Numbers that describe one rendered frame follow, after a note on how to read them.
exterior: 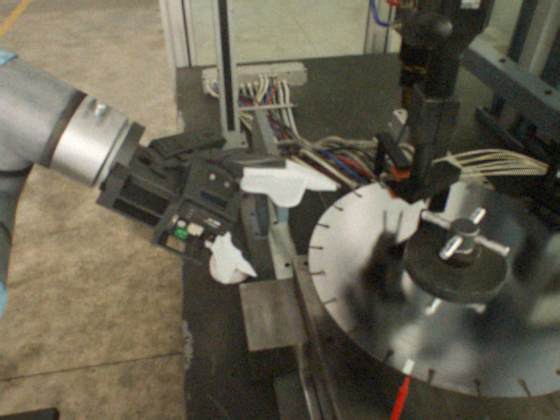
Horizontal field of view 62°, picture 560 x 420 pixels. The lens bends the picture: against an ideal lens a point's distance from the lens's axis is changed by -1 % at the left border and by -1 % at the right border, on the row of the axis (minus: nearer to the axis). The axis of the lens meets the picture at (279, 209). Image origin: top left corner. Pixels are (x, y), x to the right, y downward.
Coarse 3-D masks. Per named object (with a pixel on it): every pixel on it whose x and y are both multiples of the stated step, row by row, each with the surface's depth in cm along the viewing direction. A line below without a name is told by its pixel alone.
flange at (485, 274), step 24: (408, 240) 55; (432, 240) 54; (408, 264) 52; (432, 264) 51; (456, 264) 50; (480, 264) 51; (504, 264) 51; (432, 288) 50; (456, 288) 49; (480, 288) 49
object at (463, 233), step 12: (432, 216) 52; (480, 216) 52; (456, 228) 49; (468, 228) 49; (456, 240) 49; (468, 240) 49; (480, 240) 49; (492, 240) 49; (444, 252) 47; (456, 252) 51; (504, 252) 48
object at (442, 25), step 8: (408, 16) 42; (416, 16) 40; (424, 16) 37; (432, 16) 36; (440, 16) 36; (416, 24) 40; (424, 24) 37; (432, 24) 36; (440, 24) 35; (448, 24) 35; (424, 32) 37; (432, 32) 36; (440, 32) 36; (448, 32) 36; (432, 40) 36; (440, 40) 36
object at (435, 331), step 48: (384, 192) 63; (480, 192) 63; (336, 240) 56; (384, 240) 56; (528, 240) 56; (336, 288) 50; (384, 288) 50; (528, 288) 50; (384, 336) 45; (432, 336) 45; (480, 336) 45; (528, 336) 45; (432, 384) 41; (480, 384) 41; (528, 384) 41
